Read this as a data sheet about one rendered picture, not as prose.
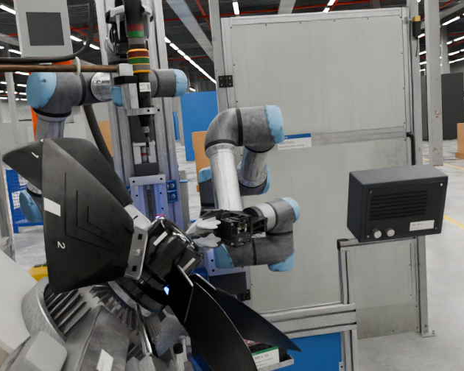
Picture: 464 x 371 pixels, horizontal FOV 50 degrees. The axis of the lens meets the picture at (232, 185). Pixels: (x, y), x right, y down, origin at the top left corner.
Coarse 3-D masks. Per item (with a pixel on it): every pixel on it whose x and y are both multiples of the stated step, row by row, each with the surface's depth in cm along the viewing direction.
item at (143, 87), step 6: (144, 72) 99; (138, 78) 99; (144, 78) 99; (138, 84) 99; (144, 84) 99; (138, 90) 99; (144, 90) 99; (150, 90) 101; (138, 96) 99; (144, 96) 99; (138, 102) 100; (144, 102) 100; (150, 102) 101; (144, 114) 100; (150, 114) 101; (144, 120) 100; (150, 120) 101; (144, 126) 101
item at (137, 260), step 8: (136, 232) 87; (144, 232) 90; (136, 240) 87; (144, 240) 90; (136, 248) 87; (144, 248) 90; (136, 256) 87; (128, 264) 85; (136, 264) 88; (128, 272) 85; (136, 272) 88
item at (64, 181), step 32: (64, 160) 72; (64, 192) 69; (96, 192) 77; (64, 224) 67; (96, 224) 74; (128, 224) 83; (64, 256) 66; (96, 256) 74; (128, 256) 84; (64, 288) 65
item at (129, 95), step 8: (120, 64) 96; (128, 64) 97; (120, 72) 96; (128, 72) 97; (120, 80) 97; (128, 80) 96; (136, 80) 98; (128, 88) 97; (136, 88) 98; (128, 96) 98; (136, 96) 98; (128, 104) 98; (136, 104) 98; (128, 112) 99; (136, 112) 98; (144, 112) 98; (152, 112) 99; (160, 112) 100
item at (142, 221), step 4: (124, 208) 99; (128, 208) 99; (132, 208) 99; (136, 208) 100; (128, 212) 99; (132, 212) 99; (136, 212) 99; (140, 212) 99; (132, 216) 98; (140, 216) 99; (144, 216) 99; (136, 220) 98; (140, 220) 98; (144, 220) 99; (148, 220) 99; (136, 224) 97; (140, 224) 98; (144, 224) 98; (148, 224) 98; (144, 228) 97
